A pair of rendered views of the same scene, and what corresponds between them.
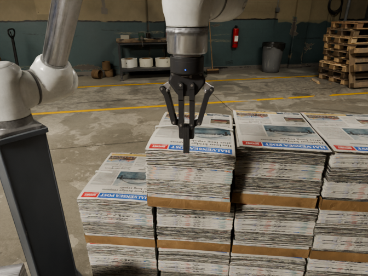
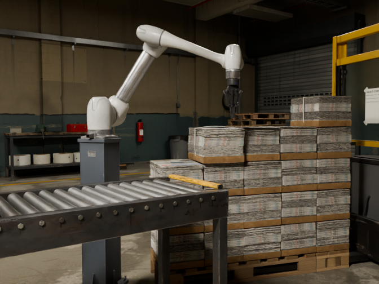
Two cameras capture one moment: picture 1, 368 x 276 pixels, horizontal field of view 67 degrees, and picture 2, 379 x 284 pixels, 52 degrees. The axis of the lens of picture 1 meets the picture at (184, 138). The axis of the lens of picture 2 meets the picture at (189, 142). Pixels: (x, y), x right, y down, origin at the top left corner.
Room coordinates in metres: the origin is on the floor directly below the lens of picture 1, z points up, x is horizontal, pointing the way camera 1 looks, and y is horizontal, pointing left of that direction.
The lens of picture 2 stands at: (-1.48, 1.16, 1.11)
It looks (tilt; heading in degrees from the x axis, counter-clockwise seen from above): 3 degrees down; 338
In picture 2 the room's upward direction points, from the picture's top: straight up
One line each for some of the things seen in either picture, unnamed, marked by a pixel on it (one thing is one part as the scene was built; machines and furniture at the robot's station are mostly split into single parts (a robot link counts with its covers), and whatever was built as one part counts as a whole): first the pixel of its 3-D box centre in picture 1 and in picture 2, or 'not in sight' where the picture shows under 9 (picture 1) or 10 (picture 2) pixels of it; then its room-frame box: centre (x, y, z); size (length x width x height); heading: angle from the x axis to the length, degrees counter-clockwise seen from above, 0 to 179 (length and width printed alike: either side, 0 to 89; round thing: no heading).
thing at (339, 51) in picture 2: not in sight; (338, 136); (1.20, -1.38, 0.97); 0.09 x 0.09 x 1.75; 85
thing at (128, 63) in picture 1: (155, 54); (53, 149); (7.01, 0.70, 0.55); 1.80 x 0.70 x 1.09; 102
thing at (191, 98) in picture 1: (192, 104); (234, 97); (0.63, -0.02, 1.25); 0.04 x 0.01 x 0.11; 174
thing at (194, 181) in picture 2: not in sight; (193, 181); (0.29, 0.41, 0.81); 0.43 x 0.03 x 0.02; 12
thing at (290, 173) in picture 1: (268, 153); (249, 143); (0.97, -0.33, 0.95); 0.38 x 0.29 x 0.23; 173
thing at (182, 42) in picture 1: (187, 41); (233, 75); (0.63, -0.01, 1.39); 0.09 x 0.09 x 0.06
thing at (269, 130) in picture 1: (274, 127); (251, 127); (0.95, -0.33, 1.06); 0.37 x 0.29 x 0.01; 173
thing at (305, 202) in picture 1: (265, 172); (249, 155); (0.97, -0.33, 0.86); 0.38 x 0.29 x 0.04; 173
